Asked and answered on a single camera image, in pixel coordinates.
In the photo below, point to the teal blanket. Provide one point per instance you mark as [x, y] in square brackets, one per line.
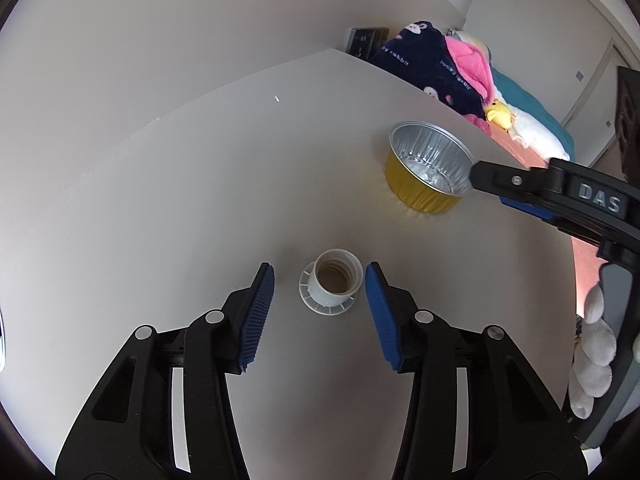
[530, 105]

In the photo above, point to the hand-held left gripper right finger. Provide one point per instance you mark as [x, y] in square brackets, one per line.
[382, 310]

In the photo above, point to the white door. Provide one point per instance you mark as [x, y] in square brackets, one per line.
[600, 95]

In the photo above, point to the white plush goose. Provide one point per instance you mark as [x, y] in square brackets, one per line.
[537, 135]

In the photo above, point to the gold foil cup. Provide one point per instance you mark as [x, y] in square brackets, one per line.
[425, 160]

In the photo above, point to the white threaded bottle spout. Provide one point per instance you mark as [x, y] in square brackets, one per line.
[332, 280]

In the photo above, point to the pink fleece blanket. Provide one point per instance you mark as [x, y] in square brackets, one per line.
[472, 67]

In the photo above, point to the person's right hand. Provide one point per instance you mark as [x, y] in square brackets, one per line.
[595, 350]

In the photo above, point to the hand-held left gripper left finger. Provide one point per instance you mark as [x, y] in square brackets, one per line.
[257, 310]

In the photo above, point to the black wall socket panel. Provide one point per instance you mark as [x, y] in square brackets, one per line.
[365, 40]

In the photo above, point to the yellow plush duck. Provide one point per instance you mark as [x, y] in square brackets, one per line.
[500, 114]

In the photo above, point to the navy printed blanket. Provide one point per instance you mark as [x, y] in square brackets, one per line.
[425, 65]

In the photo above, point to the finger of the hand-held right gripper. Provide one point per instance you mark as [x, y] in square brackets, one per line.
[525, 208]
[500, 177]

